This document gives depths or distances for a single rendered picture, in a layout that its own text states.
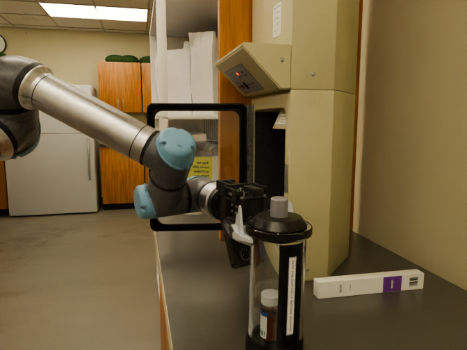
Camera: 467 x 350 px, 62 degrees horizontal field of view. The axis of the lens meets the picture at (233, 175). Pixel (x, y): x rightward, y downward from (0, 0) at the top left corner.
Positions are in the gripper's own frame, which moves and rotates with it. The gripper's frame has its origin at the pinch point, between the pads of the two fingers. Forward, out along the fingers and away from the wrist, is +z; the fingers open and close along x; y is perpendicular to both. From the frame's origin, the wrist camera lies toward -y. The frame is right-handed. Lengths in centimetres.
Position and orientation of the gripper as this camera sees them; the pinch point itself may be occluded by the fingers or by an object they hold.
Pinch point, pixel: (278, 239)
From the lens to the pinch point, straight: 65.3
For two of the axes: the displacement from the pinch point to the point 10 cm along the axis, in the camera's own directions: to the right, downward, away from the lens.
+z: 4.8, 1.4, -8.7
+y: 0.1, -9.9, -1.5
